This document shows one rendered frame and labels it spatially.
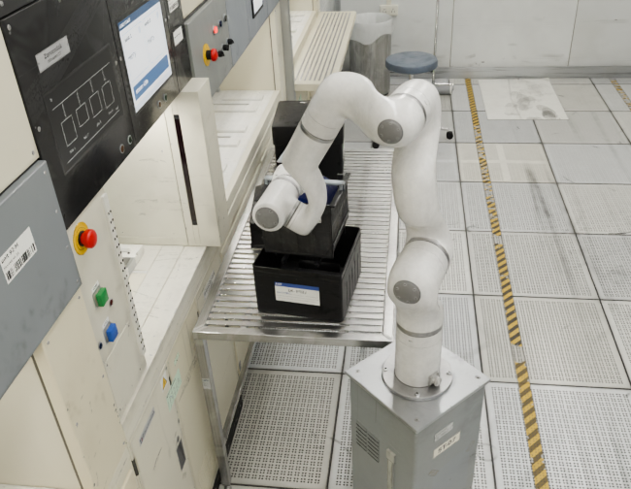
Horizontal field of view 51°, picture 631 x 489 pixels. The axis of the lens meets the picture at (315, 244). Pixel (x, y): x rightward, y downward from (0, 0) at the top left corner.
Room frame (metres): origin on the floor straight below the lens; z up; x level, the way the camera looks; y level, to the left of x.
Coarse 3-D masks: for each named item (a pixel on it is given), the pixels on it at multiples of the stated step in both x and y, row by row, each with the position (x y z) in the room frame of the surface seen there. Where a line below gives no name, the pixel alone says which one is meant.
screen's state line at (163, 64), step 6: (162, 60) 1.75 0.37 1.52; (156, 66) 1.70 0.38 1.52; (162, 66) 1.74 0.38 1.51; (168, 66) 1.78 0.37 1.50; (150, 72) 1.66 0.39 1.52; (156, 72) 1.69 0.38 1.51; (162, 72) 1.73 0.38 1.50; (144, 78) 1.61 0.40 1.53; (150, 78) 1.65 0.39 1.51; (156, 78) 1.69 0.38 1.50; (138, 84) 1.57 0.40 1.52; (144, 84) 1.60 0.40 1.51; (150, 84) 1.64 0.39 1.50; (138, 90) 1.56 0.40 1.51; (144, 90) 1.59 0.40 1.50; (138, 96) 1.55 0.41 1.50
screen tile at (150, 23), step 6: (144, 18) 1.68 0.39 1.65; (150, 18) 1.72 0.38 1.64; (144, 24) 1.67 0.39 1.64; (150, 24) 1.71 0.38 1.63; (156, 24) 1.75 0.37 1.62; (150, 30) 1.71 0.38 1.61; (162, 30) 1.78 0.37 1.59; (162, 36) 1.78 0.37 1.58; (156, 42) 1.73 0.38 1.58; (162, 42) 1.77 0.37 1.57; (150, 48) 1.68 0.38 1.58; (156, 48) 1.72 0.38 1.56; (162, 48) 1.76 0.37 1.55; (150, 54) 1.68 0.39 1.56; (156, 54) 1.72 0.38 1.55; (150, 60) 1.67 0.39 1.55
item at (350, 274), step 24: (360, 240) 1.80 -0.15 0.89; (264, 264) 1.72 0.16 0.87; (288, 264) 1.86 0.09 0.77; (312, 264) 1.83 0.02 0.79; (336, 264) 1.81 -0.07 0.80; (360, 264) 1.80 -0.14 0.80; (264, 288) 1.62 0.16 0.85; (288, 288) 1.60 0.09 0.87; (312, 288) 1.58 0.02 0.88; (336, 288) 1.55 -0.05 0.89; (288, 312) 1.60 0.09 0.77; (312, 312) 1.58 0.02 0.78; (336, 312) 1.56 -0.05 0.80
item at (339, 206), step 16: (272, 176) 1.75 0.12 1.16; (336, 192) 1.67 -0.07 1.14; (336, 208) 1.65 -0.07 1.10; (320, 224) 1.60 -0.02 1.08; (336, 224) 1.64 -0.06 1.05; (272, 240) 1.65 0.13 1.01; (288, 240) 1.63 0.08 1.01; (304, 240) 1.62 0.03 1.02; (320, 240) 1.60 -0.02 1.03; (336, 240) 1.62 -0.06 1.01; (288, 256) 1.68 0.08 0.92; (320, 256) 1.61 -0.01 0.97
